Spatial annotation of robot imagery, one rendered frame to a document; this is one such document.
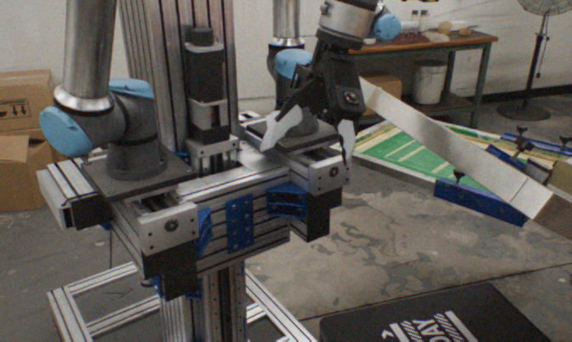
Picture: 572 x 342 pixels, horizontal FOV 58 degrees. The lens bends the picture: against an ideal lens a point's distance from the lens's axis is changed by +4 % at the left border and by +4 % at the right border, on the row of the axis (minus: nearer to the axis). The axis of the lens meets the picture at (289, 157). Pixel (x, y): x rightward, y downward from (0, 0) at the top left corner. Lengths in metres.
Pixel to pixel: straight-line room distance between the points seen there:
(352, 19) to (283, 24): 0.85
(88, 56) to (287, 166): 0.69
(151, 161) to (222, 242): 0.35
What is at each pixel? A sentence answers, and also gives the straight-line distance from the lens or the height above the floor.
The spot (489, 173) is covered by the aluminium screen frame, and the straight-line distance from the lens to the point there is 0.69.
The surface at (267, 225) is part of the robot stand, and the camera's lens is 1.56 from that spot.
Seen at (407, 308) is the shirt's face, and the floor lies 0.95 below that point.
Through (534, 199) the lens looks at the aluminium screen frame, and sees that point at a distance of 0.64.
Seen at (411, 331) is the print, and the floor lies 0.95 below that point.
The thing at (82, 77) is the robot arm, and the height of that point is 1.55.
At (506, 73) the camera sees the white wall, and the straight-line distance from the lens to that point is 6.12.
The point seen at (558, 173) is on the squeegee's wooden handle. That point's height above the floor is 1.28.
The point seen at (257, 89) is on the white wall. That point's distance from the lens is 4.82.
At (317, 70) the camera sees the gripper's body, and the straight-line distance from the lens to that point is 0.78.
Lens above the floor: 1.83
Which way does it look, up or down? 25 degrees down
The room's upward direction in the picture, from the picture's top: straight up
